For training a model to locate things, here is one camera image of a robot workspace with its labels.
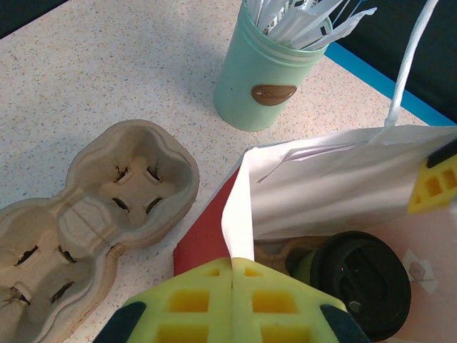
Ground mint green tin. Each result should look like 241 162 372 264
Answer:
213 3 335 133

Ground green paper cup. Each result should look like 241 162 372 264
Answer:
285 248 318 287

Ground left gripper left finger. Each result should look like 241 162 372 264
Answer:
94 257 235 343

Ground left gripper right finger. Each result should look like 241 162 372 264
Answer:
231 257 372 343

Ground stacked brown pulp cup carriers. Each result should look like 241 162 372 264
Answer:
0 119 200 343

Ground white red printed paper bag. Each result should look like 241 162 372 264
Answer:
173 0 457 343

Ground black plastic cup lid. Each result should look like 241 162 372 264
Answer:
309 231 412 342

